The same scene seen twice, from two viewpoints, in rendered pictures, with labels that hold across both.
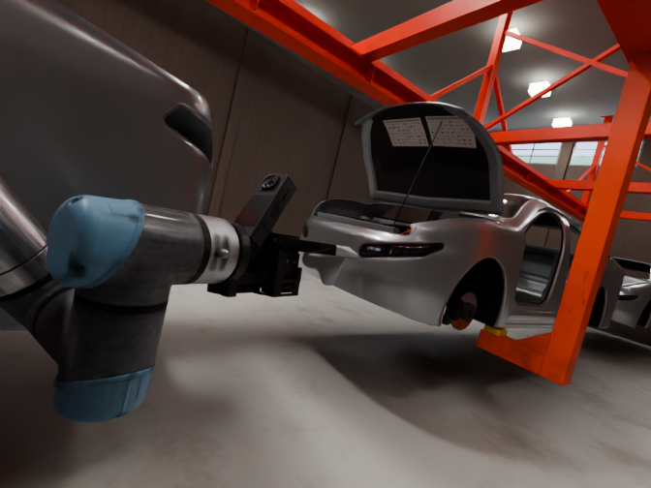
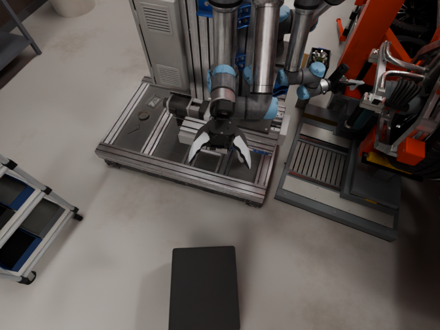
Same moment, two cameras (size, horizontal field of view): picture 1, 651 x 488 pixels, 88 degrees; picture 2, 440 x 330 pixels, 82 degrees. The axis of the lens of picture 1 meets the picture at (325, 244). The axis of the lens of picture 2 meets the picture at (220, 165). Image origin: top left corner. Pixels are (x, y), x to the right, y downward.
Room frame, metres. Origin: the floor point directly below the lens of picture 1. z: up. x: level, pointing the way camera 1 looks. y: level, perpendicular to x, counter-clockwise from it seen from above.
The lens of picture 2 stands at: (0.82, -0.14, 1.76)
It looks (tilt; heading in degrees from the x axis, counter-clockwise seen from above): 60 degrees down; 150
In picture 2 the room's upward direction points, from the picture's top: straight up
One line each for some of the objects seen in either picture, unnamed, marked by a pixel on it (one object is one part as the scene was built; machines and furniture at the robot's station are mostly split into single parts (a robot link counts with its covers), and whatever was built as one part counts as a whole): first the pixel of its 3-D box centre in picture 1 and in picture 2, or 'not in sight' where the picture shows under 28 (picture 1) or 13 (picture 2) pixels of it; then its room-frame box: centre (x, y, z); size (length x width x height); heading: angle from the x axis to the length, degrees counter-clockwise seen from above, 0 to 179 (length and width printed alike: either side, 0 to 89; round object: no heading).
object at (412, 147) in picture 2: not in sight; (410, 151); (0.71, 0.87, 0.85); 0.09 x 0.08 x 0.07; 127
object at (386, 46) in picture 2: not in sight; (409, 50); (0.36, 1.12, 1.03); 0.19 x 0.18 x 0.11; 37
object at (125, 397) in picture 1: (105, 342); (228, 107); (0.31, 0.18, 1.12); 0.11 x 0.08 x 0.11; 57
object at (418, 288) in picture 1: (486, 244); not in sight; (4.26, -1.99, 1.49); 4.95 x 1.86 x 1.59; 127
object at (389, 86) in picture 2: not in sight; (395, 97); (0.46, 1.07, 0.85); 0.21 x 0.14 x 0.14; 37
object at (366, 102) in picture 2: not in sight; (372, 101); (0.46, 0.86, 0.93); 0.09 x 0.05 x 0.05; 37
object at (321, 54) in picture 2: not in sight; (317, 63); (-0.21, 1.30, 0.51); 0.20 x 0.14 x 0.13; 134
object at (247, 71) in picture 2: not in sight; (253, 84); (0.15, 0.42, 0.98); 0.13 x 0.12 x 0.14; 57
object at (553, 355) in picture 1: (560, 218); not in sight; (2.72, -1.79, 1.75); 0.68 x 0.16 x 2.45; 37
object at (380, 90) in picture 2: not in sight; (407, 78); (0.48, 0.96, 1.03); 0.19 x 0.18 x 0.11; 37
